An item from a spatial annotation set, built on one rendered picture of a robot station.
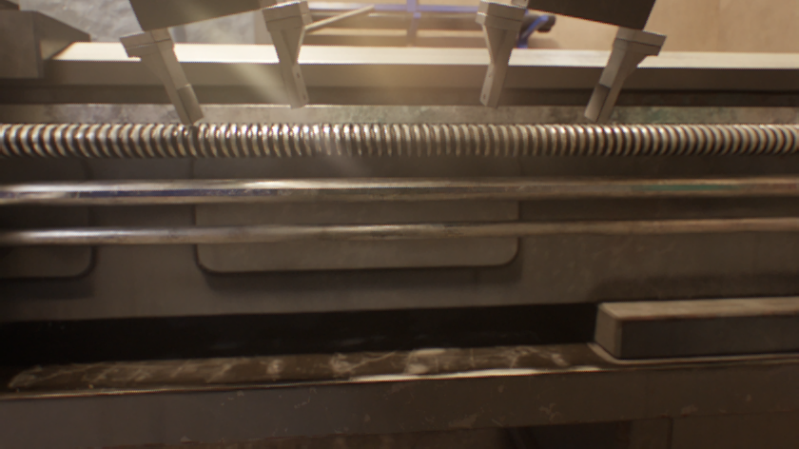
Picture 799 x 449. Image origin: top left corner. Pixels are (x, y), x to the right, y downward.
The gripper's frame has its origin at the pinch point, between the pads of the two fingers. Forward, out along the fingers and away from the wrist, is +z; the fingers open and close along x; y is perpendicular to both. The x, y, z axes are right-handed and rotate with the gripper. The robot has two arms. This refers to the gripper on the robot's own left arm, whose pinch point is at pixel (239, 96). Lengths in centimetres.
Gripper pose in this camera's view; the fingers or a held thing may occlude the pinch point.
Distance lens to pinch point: 51.0
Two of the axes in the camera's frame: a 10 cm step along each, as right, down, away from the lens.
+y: 0.9, -4.9, 8.7
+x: -9.8, 1.0, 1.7
